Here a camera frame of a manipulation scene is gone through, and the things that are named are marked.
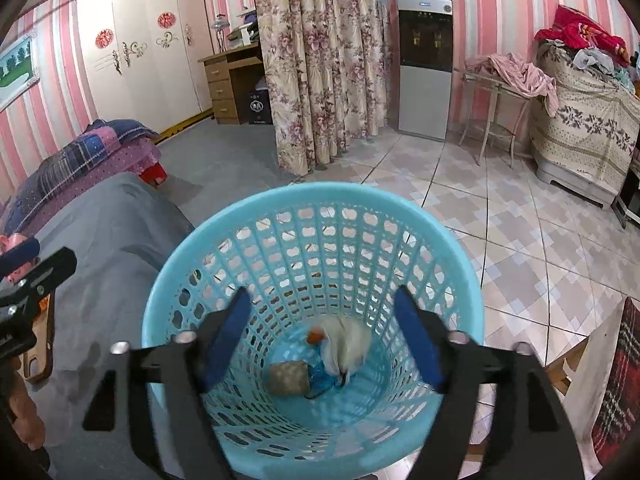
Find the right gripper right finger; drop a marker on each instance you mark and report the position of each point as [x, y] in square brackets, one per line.
[530, 436]

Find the beige cloth mask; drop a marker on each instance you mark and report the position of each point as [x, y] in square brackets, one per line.
[345, 346]

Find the orange peel half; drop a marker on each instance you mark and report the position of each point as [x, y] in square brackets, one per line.
[315, 336]

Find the pink piggy bank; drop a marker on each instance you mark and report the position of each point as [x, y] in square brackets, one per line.
[8, 243]

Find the plaid red fabric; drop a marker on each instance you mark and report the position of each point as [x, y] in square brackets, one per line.
[619, 411]

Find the black box under desk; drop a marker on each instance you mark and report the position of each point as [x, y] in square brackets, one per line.
[259, 107]

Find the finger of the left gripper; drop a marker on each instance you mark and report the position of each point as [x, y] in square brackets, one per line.
[18, 262]
[23, 299]

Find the light blue plastic basket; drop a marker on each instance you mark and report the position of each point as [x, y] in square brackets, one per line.
[305, 253]

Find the blue plastic bag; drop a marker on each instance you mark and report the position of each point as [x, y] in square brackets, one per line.
[321, 382]

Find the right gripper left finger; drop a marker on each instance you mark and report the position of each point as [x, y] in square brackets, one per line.
[189, 366]

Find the white wardrobe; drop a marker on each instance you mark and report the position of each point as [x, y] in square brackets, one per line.
[143, 59]

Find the pink cloth on rack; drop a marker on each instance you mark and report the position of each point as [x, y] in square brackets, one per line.
[517, 75]

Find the operator hand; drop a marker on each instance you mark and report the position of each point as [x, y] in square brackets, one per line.
[27, 424]

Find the red clothes pile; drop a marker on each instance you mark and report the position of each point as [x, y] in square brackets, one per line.
[578, 31]

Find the wooden desk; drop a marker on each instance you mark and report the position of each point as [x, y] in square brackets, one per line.
[232, 76]

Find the floral covered furniture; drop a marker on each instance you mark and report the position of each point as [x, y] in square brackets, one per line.
[587, 145]

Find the framed wedding photo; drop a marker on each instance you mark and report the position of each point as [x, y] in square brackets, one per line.
[19, 69]

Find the bed with purple cover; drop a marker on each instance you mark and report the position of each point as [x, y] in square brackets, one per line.
[100, 141]

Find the metal side rack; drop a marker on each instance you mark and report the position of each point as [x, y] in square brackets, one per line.
[491, 128]

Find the white water dispenser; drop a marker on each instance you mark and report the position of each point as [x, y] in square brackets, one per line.
[426, 60]

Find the desk lamp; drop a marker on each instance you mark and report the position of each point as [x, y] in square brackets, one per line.
[219, 27]

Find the grey table cloth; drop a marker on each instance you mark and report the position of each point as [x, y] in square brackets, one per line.
[122, 231]

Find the floral curtain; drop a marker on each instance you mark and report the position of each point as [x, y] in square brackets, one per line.
[327, 65]

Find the striped patchwork blanket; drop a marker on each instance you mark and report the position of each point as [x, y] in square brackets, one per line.
[137, 157]

